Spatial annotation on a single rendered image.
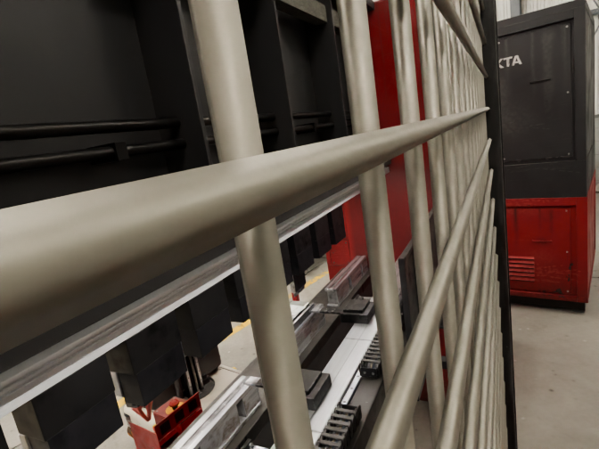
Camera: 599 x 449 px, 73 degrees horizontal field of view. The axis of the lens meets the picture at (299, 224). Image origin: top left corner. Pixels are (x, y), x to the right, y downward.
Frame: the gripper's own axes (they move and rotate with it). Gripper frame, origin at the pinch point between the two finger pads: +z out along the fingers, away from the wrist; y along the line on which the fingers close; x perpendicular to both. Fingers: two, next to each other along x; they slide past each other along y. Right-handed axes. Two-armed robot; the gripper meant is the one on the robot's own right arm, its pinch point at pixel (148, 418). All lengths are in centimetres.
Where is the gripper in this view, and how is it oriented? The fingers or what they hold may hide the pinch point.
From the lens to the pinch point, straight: 171.6
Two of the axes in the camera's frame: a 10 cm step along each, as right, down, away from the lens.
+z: 3.5, 9.4, 0.6
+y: 7.6, -2.5, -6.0
